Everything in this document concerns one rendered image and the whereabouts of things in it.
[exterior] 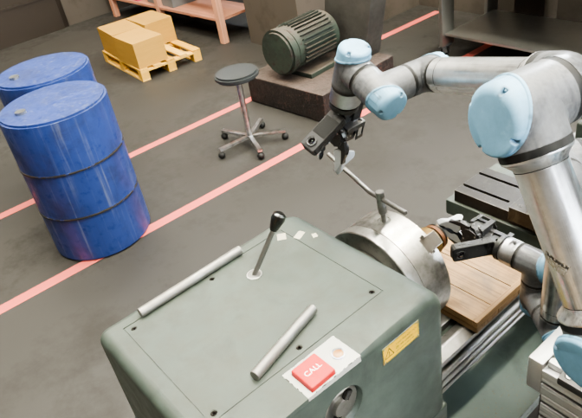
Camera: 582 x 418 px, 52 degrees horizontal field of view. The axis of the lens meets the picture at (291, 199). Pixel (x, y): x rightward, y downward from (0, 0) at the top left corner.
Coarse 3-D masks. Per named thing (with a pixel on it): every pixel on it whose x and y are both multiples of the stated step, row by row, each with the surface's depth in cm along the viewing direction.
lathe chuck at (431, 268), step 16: (352, 224) 157; (368, 224) 151; (384, 224) 149; (400, 224) 149; (400, 240) 145; (416, 240) 146; (416, 256) 144; (432, 256) 146; (432, 272) 145; (448, 272) 148; (432, 288) 145; (448, 288) 149
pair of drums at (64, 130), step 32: (32, 64) 406; (64, 64) 396; (0, 96) 385; (32, 96) 354; (64, 96) 346; (96, 96) 338; (32, 128) 317; (64, 128) 321; (96, 128) 334; (32, 160) 330; (64, 160) 330; (96, 160) 339; (128, 160) 367; (32, 192) 351; (64, 192) 340; (96, 192) 346; (128, 192) 364; (64, 224) 353; (96, 224) 355; (128, 224) 368; (96, 256) 366
